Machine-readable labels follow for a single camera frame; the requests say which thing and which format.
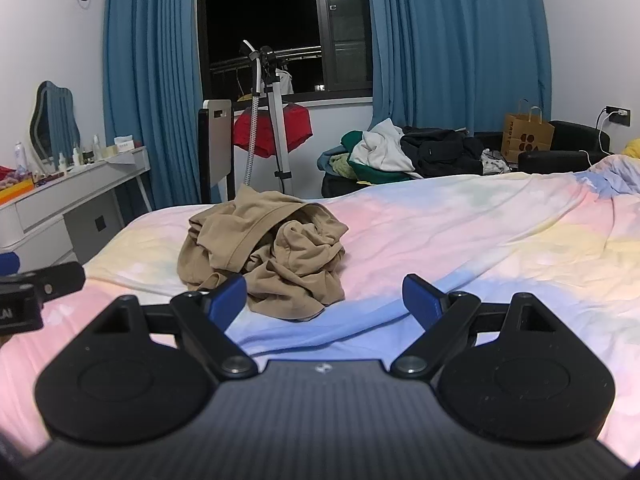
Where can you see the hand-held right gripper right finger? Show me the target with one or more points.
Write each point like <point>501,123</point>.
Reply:
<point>422,301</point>

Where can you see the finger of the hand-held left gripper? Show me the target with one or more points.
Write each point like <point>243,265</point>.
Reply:
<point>55,280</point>
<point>7,262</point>

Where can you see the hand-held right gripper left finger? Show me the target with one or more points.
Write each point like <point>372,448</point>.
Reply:
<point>227,301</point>

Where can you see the tan t-shirt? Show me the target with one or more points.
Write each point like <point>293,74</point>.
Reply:
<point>280,260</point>

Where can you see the pastel tie-dye blanket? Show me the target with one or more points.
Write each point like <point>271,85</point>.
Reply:
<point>450,235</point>

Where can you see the orange box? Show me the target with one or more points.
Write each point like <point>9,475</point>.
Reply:
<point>17,191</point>

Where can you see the white dressing desk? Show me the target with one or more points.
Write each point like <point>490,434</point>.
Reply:
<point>50,200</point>

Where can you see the wavy black-framed mirror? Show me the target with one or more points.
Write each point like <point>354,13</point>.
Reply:
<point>52,120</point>

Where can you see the white tissue box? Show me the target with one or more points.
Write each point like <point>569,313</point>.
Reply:
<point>124,144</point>

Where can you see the white patterned garment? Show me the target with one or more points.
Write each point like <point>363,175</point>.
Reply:
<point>495,162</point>

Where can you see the yellow-green garment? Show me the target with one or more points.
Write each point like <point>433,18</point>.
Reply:
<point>342,165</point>

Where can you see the blue garment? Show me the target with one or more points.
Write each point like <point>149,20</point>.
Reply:
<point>324,158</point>

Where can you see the black chair with grey back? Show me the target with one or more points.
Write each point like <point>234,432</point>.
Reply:
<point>220,125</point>

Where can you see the green garment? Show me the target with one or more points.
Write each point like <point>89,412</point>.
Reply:
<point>351,137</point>

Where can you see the garment steamer stand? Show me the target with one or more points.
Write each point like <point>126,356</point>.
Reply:
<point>276,125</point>

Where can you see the red garment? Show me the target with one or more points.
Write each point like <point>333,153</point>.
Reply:
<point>295,127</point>

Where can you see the brown paper bag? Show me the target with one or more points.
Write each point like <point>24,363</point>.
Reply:
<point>525,135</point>

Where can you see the black sofa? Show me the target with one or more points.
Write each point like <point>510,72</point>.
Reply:
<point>560,160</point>

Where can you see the blue curtain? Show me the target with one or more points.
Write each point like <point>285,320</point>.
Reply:
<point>450,35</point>
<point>150,85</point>

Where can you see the white hanging garment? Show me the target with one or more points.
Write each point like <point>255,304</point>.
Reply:
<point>284,82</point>

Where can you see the yellow pillow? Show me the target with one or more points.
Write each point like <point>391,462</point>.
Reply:
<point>633,150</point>

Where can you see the dark window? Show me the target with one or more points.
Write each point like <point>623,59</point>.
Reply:
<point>260,5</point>

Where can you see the wall socket with charger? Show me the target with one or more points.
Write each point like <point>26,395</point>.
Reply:
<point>619,116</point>

